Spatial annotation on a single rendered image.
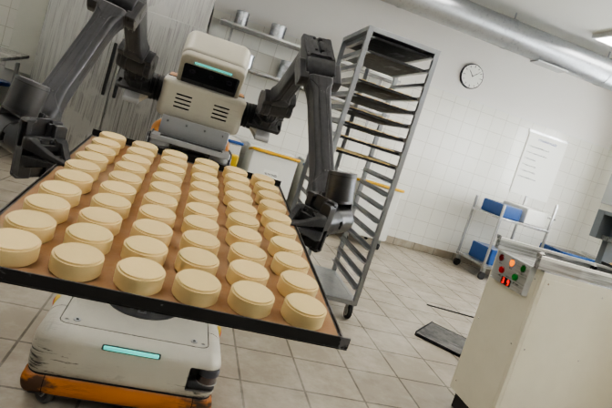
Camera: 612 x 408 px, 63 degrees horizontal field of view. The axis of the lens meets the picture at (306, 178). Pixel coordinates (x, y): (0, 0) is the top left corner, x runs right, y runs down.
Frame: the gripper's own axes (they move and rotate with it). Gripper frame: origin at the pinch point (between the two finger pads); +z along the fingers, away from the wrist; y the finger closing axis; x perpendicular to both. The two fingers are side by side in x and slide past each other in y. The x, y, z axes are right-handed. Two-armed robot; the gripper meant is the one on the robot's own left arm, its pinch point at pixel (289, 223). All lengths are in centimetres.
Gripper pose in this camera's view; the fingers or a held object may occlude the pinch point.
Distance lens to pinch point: 88.5
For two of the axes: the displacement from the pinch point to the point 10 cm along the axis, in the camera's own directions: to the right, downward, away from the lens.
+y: -3.3, 9.3, 1.8
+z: -5.3, -0.2, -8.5
